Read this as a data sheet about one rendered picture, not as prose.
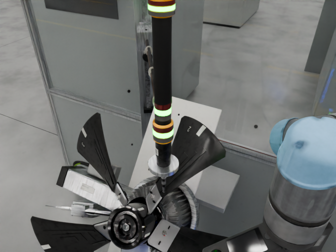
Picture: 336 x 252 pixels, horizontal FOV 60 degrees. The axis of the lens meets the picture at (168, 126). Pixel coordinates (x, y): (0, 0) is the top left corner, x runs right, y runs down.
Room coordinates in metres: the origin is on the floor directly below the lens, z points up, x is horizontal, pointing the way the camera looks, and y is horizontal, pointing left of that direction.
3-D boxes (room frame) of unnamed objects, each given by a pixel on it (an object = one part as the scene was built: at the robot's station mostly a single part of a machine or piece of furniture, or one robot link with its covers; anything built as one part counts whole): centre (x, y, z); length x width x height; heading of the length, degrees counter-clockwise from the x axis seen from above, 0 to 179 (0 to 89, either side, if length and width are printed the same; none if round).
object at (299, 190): (0.24, -0.17, 1.69); 0.09 x 0.08 x 0.11; 109
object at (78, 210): (0.66, 0.31, 1.08); 0.07 x 0.04 x 0.06; 72
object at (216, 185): (1.03, -0.15, 0.84); 0.36 x 0.24 x 0.03; 62
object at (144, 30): (1.11, 0.08, 1.54); 0.10 x 0.07 x 0.08; 7
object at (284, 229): (0.25, -0.17, 1.61); 0.08 x 0.08 x 0.05
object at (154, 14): (0.49, 0.01, 1.80); 0.04 x 0.04 x 0.01
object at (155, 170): (0.50, 0.01, 1.50); 0.09 x 0.07 x 0.10; 7
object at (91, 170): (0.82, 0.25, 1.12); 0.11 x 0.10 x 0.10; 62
